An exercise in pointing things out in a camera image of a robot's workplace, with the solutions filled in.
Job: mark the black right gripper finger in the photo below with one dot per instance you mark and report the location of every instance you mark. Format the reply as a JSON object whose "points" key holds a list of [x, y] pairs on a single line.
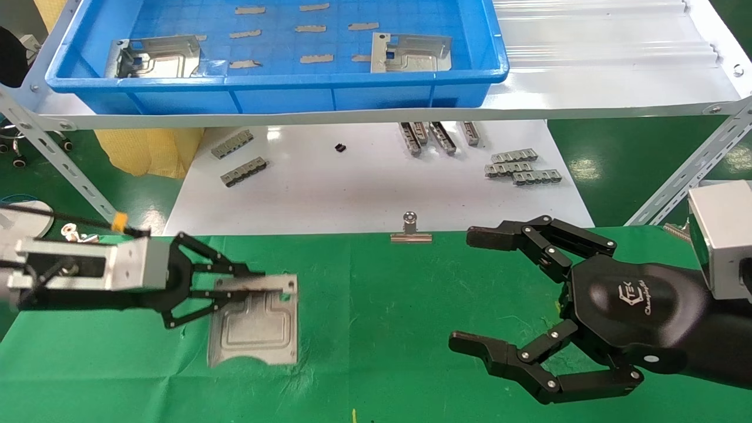
{"points": [[499, 236], [587, 386]]}

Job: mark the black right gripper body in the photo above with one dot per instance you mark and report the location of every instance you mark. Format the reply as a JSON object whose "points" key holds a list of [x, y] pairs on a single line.
{"points": [[634, 311]]}

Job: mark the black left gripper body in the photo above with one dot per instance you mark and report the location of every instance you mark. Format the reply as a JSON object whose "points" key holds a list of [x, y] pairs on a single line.
{"points": [[88, 299]]}

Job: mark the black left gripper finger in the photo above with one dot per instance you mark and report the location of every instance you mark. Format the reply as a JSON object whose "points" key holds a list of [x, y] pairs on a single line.
{"points": [[200, 302], [217, 261]]}

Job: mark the stamped sheet metal part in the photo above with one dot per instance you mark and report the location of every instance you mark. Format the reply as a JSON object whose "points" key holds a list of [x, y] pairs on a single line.
{"points": [[252, 329], [417, 56], [170, 59]]}

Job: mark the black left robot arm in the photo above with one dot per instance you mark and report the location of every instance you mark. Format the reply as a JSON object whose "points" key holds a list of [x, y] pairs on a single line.
{"points": [[4, 320]]}

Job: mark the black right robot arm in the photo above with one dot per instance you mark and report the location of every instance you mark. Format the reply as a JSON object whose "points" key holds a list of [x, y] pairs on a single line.
{"points": [[728, 346]]}

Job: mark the silver binder clip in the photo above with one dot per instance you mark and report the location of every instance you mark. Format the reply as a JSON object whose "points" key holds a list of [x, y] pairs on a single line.
{"points": [[411, 237], [73, 235]]}

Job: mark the silver serrated metal piece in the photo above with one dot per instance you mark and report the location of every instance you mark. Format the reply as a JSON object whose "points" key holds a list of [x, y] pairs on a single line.
{"points": [[677, 232]]}

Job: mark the white round disc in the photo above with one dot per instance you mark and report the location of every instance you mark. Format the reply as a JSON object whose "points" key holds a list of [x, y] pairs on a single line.
{"points": [[17, 226]]}

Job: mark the green cloth mat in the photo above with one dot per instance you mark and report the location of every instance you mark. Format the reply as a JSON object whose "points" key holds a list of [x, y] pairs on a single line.
{"points": [[411, 329]]}

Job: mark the yellow mesh bag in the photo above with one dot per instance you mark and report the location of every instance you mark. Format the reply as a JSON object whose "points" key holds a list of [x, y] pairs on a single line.
{"points": [[147, 153]]}

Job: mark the white slotted angle leg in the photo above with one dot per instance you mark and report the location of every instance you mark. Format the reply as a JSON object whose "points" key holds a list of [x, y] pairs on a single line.
{"points": [[687, 176], [70, 170]]}

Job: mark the white board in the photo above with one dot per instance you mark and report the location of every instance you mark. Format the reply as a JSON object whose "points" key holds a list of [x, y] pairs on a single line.
{"points": [[352, 194]]}

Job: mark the office chair caster base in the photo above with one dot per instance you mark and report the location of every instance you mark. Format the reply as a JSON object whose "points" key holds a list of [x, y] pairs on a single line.
{"points": [[17, 157]]}

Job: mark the blue plastic bin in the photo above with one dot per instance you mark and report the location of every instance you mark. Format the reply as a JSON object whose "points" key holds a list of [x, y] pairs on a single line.
{"points": [[282, 94]]}

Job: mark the white metal shelf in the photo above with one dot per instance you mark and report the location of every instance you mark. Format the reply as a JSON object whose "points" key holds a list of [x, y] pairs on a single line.
{"points": [[352, 116]]}

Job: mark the clear plastic film piece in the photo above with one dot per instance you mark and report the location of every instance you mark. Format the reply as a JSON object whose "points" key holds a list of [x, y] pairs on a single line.
{"points": [[214, 67]]}

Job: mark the white corrugated plastic sheet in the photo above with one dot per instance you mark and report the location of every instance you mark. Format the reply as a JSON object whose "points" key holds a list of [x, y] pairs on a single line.
{"points": [[605, 64]]}

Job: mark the black round object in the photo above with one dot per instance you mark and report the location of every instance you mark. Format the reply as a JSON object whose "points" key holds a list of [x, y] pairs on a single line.
{"points": [[10, 59]]}

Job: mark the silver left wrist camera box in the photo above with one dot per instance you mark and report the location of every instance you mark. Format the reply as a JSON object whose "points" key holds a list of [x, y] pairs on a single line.
{"points": [[132, 264]]}

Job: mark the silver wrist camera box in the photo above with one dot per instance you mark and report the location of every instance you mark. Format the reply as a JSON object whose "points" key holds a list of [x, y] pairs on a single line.
{"points": [[725, 235], [132, 264]]}

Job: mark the gray notched metal bracket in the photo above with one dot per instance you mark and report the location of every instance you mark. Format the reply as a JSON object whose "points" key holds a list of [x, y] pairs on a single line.
{"points": [[232, 145], [244, 173], [409, 141], [537, 177], [420, 133], [515, 156], [471, 134], [505, 170], [443, 138]]}

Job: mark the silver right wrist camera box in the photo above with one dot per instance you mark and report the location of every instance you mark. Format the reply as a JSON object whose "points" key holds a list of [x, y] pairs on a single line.
{"points": [[725, 235]]}

